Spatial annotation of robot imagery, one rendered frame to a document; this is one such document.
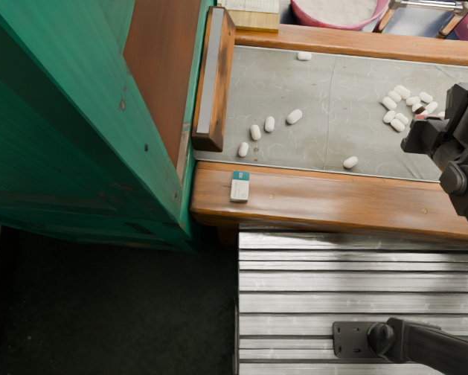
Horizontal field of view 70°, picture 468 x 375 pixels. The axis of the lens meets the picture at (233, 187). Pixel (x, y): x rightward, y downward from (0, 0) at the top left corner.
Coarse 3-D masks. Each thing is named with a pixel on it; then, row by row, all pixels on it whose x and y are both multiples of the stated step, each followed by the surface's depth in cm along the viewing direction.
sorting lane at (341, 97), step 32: (256, 64) 80; (288, 64) 80; (320, 64) 80; (352, 64) 80; (384, 64) 81; (416, 64) 81; (256, 96) 78; (288, 96) 78; (320, 96) 78; (352, 96) 78; (384, 96) 78; (416, 96) 78; (288, 128) 76; (320, 128) 76; (352, 128) 76; (384, 128) 76; (224, 160) 73; (256, 160) 73; (288, 160) 74; (320, 160) 74; (384, 160) 74; (416, 160) 74
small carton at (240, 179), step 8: (232, 176) 68; (240, 176) 68; (248, 176) 68; (232, 184) 67; (240, 184) 67; (248, 184) 67; (232, 192) 67; (240, 192) 67; (248, 192) 67; (232, 200) 68; (240, 200) 67
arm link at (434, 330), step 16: (400, 320) 58; (400, 336) 57; (416, 336) 54; (432, 336) 50; (448, 336) 49; (400, 352) 56; (416, 352) 53; (432, 352) 50; (448, 352) 46; (464, 352) 43; (448, 368) 46; (464, 368) 43
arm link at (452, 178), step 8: (464, 112) 51; (464, 120) 50; (456, 128) 52; (464, 128) 50; (456, 136) 51; (464, 136) 50; (464, 160) 49; (448, 168) 49; (456, 168) 48; (440, 176) 52; (448, 176) 49; (456, 176) 47; (464, 176) 47; (440, 184) 50; (448, 184) 48; (456, 184) 47; (464, 184) 46; (448, 192) 48; (456, 192) 47
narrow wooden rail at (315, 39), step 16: (240, 32) 79; (256, 32) 79; (272, 32) 79; (288, 32) 79; (304, 32) 80; (320, 32) 80; (336, 32) 80; (352, 32) 80; (368, 32) 80; (288, 48) 81; (304, 48) 80; (320, 48) 80; (336, 48) 79; (352, 48) 79; (368, 48) 79; (384, 48) 79; (400, 48) 79; (416, 48) 79; (432, 48) 79; (448, 48) 79; (464, 48) 79; (448, 64) 81; (464, 64) 80
